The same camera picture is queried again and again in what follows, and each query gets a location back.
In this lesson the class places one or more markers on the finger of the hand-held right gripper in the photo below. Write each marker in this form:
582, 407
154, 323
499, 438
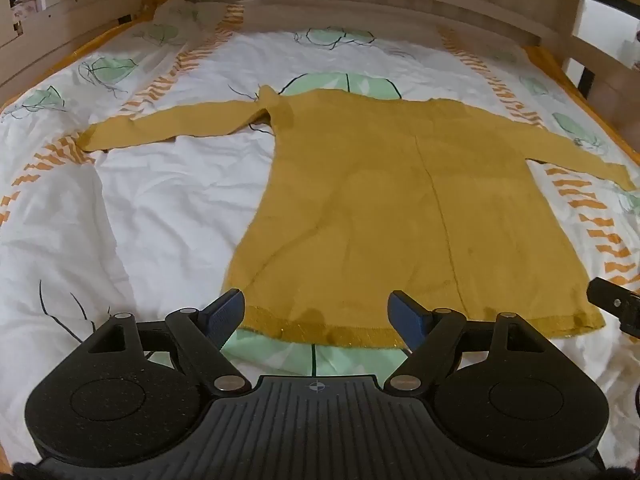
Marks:
612, 300

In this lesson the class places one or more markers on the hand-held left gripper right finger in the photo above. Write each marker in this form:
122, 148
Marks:
402, 317

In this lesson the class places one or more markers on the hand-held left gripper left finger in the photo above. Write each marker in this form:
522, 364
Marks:
227, 314

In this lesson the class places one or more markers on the mustard yellow long-sleeved sweater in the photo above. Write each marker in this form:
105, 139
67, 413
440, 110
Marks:
360, 200

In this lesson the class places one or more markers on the white leaf-printed bed sheet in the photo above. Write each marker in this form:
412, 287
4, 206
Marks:
165, 200

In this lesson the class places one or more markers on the black metal frame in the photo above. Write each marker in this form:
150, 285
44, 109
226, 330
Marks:
610, 1

